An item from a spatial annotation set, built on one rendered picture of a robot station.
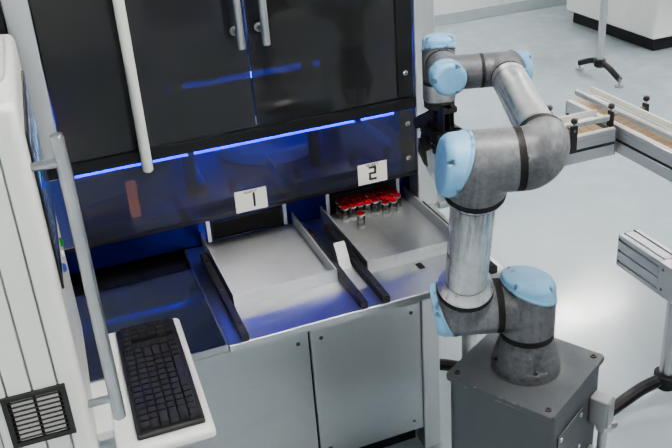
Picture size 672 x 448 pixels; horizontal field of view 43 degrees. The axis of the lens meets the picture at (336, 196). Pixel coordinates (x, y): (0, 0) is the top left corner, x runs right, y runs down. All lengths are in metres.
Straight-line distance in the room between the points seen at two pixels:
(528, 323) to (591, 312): 1.77
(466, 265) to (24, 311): 0.82
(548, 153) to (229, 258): 1.01
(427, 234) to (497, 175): 0.81
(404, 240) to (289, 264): 0.31
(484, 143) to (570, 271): 2.40
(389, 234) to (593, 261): 1.80
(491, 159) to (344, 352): 1.20
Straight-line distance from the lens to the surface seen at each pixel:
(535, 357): 1.90
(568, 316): 3.57
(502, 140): 1.50
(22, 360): 1.67
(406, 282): 2.08
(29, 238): 1.55
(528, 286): 1.81
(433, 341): 2.68
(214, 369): 2.45
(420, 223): 2.34
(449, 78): 1.84
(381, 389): 2.70
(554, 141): 1.54
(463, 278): 1.72
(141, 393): 1.93
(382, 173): 2.33
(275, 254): 2.24
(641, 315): 3.62
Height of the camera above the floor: 1.98
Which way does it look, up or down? 26 degrees down
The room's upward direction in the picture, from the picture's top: 4 degrees counter-clockwise
